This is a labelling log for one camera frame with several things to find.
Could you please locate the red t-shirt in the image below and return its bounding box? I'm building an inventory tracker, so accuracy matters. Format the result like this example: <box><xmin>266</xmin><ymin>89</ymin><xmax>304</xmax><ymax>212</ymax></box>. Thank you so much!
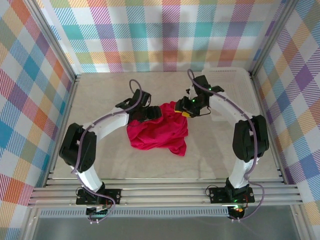
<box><xmin>126</xmin><ymin>100</ymin><xmax>189</xmax><ymax>157</ymax></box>

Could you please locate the white plastic slotted basket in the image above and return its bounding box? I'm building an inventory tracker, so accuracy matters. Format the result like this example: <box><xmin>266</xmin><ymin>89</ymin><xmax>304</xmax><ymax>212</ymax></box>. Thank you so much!
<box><xmin>201</xmin><ymin>67</ymin><xmax>259</xmax><ymax>123</ymax></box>

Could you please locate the right orange controller board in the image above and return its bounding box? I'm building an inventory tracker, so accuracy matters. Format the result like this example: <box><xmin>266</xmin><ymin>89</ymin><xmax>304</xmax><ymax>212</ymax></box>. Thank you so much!
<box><xmin>228</xmin><ymin>204</ymin><xmax>246</xmax><ymax>219</ymax></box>

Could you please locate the left green controller board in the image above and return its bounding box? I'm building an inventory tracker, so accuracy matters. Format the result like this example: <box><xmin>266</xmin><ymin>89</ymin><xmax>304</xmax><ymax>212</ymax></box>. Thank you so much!
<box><xmin>86</xmin><ymin>204</ymin><xmax>113</xmax><ymax>218</ymax></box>

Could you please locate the grey metal sheet panel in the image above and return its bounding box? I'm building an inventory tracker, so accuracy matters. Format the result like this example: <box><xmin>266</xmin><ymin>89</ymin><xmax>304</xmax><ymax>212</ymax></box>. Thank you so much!
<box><xmin>32</xmin><ymin>216</ymin><xmax>301</xmax><ymax>240</ymax></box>

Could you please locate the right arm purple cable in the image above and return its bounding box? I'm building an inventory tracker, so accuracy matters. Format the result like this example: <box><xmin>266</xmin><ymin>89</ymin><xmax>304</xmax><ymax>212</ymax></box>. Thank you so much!
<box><xmin>186</xmin><ymin>69</ymin><xmax>266</xmax><ymax>223</ymax></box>

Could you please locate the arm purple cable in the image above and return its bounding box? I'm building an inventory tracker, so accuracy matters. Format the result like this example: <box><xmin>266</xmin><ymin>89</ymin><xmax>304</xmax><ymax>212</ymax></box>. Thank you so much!
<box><xmin>71</xmin><ymin>79</ymin><xmax>143</xmax><ymax>224</ymax></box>
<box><xmin>186</xmin><ymin>69</ymin><xmax>266</xmax><ymax>223</ymax></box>

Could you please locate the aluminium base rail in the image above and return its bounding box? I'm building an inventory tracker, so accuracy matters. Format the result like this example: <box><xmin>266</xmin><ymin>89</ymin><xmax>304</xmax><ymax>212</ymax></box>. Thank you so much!
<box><xmin>27</xmin><ymin>177</ymin><xmax>305</xmax><ymax>208</ymax></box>

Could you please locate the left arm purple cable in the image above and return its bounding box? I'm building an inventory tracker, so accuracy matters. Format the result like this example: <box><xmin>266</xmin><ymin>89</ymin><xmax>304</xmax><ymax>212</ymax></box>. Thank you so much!
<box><xmin>71</xmin><ymin>79</ymin><xmax>143</xmax><ymax>224</ymax></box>

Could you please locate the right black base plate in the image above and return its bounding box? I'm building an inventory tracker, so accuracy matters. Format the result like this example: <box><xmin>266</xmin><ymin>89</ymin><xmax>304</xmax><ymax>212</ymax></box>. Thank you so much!
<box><xmin>208</xmin><ymin>186</ymin><xmax>255</xmax><ymax>204</ymax></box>

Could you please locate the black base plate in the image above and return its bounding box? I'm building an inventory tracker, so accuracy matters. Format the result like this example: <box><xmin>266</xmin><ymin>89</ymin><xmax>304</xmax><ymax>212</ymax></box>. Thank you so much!
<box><xmin>75</xmin><ymin>187</ymin><xmax>122</xmax><ymax>206</ymax></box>
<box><xmin>208</xmin><ymin>186</ymin><xmax>255</xmax><ymax>204</ymax></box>

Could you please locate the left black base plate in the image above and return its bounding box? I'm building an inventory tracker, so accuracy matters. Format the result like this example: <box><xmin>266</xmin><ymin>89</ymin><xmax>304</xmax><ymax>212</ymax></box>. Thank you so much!
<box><xmin>75</xmin><ymin>187</ymin><xmax>122</xmax><ymax>206</ymax></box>

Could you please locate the right aluminium side rail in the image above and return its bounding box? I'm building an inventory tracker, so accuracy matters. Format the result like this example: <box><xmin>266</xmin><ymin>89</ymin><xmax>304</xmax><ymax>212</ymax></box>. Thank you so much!
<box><xmin>249</xmin><ymin>72</ymin><xmax>288</xmax><ymax>185</ymax></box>

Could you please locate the right aluminium frame post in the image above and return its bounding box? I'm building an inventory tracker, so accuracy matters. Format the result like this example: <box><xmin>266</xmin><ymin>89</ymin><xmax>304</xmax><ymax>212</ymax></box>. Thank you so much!
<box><xmin>248</xmin><ymin>0</ymin><xmax>300</xmax><ymax>77</ymax></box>

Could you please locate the aluminium frame post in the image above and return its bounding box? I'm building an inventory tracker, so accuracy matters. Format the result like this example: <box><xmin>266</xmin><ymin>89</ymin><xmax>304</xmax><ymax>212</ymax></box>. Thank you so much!
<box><xmin>248</xmin><ymin>0</ymin><xmax>300</xmax><ymax>77</ymax></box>
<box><xmin>24</xmin><ymin>0</ymin><xmax>83</xmax><ymax>85</ymax></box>

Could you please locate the grey slotted cable duct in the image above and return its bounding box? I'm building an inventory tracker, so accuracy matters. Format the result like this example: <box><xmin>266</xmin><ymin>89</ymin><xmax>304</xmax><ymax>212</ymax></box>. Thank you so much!
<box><xmin>39</xmin><ymin>209</ymin><xmax>230</xmax><ymax>218</ymax></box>

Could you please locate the left aluminium frame post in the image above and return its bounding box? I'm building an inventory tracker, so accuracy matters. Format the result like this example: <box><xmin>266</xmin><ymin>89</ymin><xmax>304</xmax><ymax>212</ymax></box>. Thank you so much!
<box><xmin>24</xmin><ymin>0</ymin><xmax>83</xmax><ymax>85</ymax></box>

